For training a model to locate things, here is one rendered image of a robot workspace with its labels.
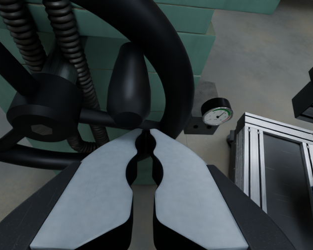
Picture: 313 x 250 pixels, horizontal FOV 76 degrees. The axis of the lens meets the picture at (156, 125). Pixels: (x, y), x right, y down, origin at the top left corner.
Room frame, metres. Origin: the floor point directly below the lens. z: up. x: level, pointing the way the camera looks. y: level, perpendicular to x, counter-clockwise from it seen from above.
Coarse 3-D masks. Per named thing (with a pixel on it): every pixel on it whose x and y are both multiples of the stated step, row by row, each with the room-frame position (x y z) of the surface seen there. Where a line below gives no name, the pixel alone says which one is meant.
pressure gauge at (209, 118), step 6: (210, 102) 0.29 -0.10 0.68; (216, 102) 0.29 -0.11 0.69; (222, 102) 0.29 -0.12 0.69; (228, 102) 0.30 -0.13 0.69; (204, 108) 0.28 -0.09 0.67; (210, 108) 0.27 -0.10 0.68; (216, 108) 0.27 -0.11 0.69; (222, 108) 0.27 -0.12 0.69; (228, 108) 0.28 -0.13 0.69; (204, 114) 0.27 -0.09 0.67; (210, 114) 0.27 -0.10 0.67; (216, 114) 0.27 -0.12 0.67; (228, 114) 0.28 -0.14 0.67; (204, 120) 0.27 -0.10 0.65; (210, 120) 0.27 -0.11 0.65; (216, 120) 0.28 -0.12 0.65; (222, 120) 0.28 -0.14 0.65; (228, 120) 0.28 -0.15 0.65
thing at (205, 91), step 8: (200, 88) 0.39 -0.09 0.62; (208, 88) 0.40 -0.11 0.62; (216, 88) 0.40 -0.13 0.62; (200, 96) 0.36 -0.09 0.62; (208, 96) 0.37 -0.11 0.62; (216, 96) 0.37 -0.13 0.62; (200, 104) 0.34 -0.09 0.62; (192, 112) 0.31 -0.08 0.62; (200, 112) 0.31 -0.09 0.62; (192, 120) 0.29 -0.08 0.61; (200, 120) 0.30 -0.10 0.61; (184, 128) 0.30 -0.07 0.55; (192, 128) 0.30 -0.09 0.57; (200, 128) 0.30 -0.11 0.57; (208, 128) 0.30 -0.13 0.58; (216, 128) 0.31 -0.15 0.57
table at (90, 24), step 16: (160, 0) 0.30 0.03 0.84; (176, 0) 0.31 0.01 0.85; (192, 0) 0.31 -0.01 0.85; (208, 0) 0.32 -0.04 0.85; (224, 0) 0.32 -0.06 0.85; (240, 0) 0.33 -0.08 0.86; (256, 0) 0.33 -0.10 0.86; (272, 0) 0.34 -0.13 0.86; (0, 16) 0.18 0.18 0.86; (32, 16) 0.18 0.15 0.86; (80, 16) 0.19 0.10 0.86; (96, 16) 0.20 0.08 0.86; (48, 32) 0.19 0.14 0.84; (80, 32) 0.19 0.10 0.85; (96, 32) 0.20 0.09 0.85; (112, 32) 0.20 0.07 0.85
